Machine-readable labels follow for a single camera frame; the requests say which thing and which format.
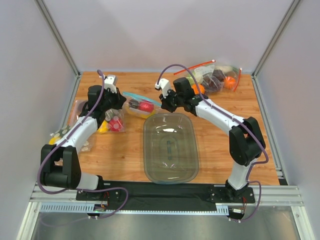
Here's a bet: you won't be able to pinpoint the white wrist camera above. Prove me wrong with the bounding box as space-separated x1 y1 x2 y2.
154 78 171 98
103 74 118 94

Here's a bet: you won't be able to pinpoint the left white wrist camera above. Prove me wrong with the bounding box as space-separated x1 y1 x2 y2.
103 74 118 94

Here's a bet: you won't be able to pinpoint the dark purple fake plum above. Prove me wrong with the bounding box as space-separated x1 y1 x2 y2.
128 99 140 109

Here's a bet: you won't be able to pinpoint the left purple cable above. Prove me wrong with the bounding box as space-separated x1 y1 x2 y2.
36 69 130 221

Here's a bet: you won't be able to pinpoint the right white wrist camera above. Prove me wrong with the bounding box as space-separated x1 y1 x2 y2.
154 78 171 98

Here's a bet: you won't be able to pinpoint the green fake cabbage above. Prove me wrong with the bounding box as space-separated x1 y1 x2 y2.
186 71 203 86

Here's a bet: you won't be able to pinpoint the clear plastic tub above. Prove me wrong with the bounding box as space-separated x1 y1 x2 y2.
143 113 199 185

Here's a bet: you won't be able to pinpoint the red zip bag back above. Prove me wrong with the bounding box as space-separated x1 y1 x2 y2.
188 59 242 94

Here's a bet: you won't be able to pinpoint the yellow fake pepper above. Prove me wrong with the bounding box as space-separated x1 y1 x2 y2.
97 120 109 134

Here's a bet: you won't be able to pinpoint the fake purple grapes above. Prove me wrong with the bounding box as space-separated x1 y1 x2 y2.
201 69 225 93

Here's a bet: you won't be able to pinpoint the orange fake tangerine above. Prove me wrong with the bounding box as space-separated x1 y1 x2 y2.
191 84 205 95

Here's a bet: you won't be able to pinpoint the black base strip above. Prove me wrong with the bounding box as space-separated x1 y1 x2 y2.
76 180 256 213

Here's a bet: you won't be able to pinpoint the red spotted fake mushroom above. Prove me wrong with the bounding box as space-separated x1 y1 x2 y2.
108 116 123 132

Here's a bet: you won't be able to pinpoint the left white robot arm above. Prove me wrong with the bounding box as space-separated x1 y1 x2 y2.
37 85 126 195

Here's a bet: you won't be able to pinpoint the clear bag far left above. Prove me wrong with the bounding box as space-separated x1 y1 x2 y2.
48 100 96 152

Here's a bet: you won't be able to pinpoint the blue zip top bag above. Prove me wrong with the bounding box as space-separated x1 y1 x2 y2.
122 92 161 119

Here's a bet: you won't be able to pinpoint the purple cable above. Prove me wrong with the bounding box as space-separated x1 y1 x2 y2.
156 63 270 223
36 69 130 221

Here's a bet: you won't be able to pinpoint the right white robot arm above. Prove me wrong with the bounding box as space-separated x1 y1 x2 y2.
154 77 266 199

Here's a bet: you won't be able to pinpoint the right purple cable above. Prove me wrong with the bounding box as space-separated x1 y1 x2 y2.
156 63 270 223

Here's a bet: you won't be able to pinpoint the yellow fake lemon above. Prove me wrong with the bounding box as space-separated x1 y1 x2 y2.
126 107 151 119

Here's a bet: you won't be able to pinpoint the clear bag with mushroom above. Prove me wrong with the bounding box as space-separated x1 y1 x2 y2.
97 109 125 134

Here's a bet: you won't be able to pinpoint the red fake apple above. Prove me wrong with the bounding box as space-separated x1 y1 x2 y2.
138 101 155 113

